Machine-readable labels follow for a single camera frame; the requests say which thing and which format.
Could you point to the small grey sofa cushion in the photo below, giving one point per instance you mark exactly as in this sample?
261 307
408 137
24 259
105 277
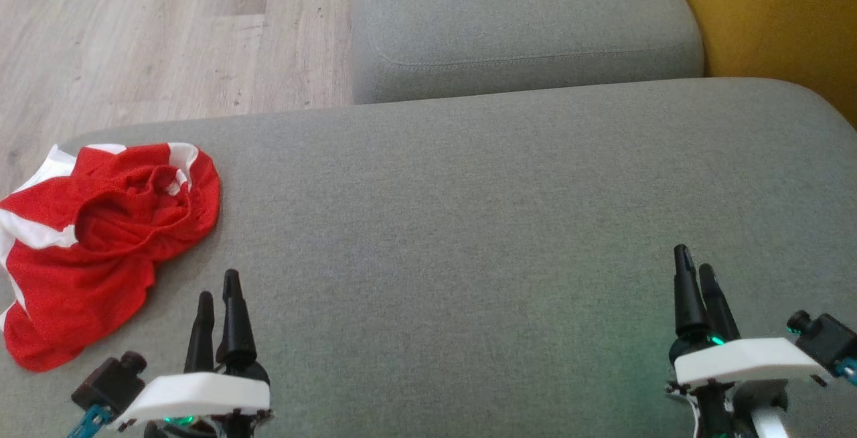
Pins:
522 16

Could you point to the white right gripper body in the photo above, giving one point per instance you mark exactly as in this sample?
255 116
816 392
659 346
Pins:
743 359

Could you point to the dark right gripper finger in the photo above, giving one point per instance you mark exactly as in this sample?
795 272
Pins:
720 314
688 297

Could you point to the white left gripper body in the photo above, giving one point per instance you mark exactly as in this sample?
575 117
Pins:
201 394

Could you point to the yellow upholstered panel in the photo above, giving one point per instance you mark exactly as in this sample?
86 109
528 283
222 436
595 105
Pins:
783 16

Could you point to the dark left wrist camera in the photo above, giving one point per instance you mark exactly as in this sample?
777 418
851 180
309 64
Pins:
110 381

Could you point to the red and white jersey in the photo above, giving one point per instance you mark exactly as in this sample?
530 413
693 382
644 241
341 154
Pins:
100 250

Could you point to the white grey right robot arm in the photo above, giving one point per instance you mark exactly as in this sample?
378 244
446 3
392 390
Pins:
770 421

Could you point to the large grey sofa seat cushion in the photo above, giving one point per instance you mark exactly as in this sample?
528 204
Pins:
469 257

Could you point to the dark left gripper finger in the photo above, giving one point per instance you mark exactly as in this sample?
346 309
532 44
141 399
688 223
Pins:
236 331
201 337

